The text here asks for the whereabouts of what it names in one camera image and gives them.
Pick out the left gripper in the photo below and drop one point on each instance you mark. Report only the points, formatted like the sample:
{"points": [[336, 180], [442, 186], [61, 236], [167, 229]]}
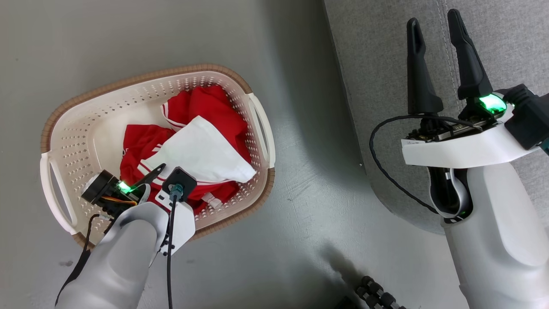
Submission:
{"points": [[182, 223]]}

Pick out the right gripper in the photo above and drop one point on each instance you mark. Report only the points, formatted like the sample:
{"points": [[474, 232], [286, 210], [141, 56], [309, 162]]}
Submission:
{"points": [[463, 148]]}

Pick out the white garment with red trim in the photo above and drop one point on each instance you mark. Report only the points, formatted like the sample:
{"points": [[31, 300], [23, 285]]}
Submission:
{"points": [[201, 150]]}

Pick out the red garment with white stripes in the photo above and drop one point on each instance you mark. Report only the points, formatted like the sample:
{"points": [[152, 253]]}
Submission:
{"points": [[201, 103]]}

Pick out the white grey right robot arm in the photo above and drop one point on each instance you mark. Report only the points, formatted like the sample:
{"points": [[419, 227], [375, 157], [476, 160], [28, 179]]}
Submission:
{"points": [[497, 240]]}

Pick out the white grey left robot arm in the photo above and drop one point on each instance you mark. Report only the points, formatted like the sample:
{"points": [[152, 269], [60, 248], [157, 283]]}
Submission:
{"points": [[116, 266]]}

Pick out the white plastic basket brown rim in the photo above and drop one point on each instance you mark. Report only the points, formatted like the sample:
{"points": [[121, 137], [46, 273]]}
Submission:
{"points": [[107, 111]]}

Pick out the black corrugated tube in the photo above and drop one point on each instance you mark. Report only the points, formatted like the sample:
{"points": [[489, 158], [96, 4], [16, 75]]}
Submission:
{"points": [[379, 296]]}

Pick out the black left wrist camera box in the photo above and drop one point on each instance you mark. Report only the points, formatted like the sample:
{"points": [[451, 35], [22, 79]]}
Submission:
{"points": [[179, 182]]}

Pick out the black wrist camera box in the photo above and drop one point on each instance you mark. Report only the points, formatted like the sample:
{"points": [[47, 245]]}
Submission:
{"points": [[179, 182], [529, 116]]}

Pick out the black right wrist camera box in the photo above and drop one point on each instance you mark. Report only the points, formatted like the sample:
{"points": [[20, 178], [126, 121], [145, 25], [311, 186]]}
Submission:
{"points": [[529, 116]]}

